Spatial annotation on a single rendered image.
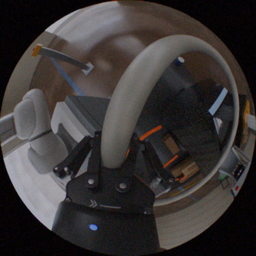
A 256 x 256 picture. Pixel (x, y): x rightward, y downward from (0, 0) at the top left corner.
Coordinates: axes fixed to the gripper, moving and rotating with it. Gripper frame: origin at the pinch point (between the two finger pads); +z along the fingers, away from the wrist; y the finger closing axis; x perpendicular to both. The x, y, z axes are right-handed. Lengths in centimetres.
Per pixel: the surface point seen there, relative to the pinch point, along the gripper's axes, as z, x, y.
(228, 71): -10.3, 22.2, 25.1
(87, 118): 21.8, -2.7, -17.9
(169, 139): 70, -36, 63
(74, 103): 23.6, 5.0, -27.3
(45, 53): 28, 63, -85
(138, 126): 91, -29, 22
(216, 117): 7, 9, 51
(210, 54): -9.9, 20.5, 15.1
